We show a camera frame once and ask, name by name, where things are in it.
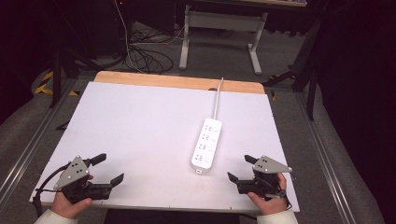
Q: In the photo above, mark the black cabinet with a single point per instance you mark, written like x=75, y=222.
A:
x=109, y=25

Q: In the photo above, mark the white power strip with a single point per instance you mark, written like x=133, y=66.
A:
x=207, y=144

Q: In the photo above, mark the person's dark lap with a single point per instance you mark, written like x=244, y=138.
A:
x=171, y=217

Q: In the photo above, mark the wooden desk top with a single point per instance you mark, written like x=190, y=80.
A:
x=258, y=2

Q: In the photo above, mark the white metal desk frame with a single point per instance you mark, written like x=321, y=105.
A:
x=222, y=20

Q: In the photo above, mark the person's left hand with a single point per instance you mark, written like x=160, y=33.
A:
x=68, y=209

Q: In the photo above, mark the black metal stand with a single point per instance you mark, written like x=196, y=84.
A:
x=311, y=71
x=56, y=71

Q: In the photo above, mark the person's right hand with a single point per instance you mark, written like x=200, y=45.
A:
x=272, y=205

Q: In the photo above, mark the aluminium floor rail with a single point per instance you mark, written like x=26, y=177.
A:
x=327, y=161
x=31, y=143

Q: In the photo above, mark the white board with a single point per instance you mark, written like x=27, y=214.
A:
x=140, y=130

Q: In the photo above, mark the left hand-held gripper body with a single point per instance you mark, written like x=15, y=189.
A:
x=74, y=172

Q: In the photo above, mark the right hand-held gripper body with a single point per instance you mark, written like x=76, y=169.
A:
x=267, y=166

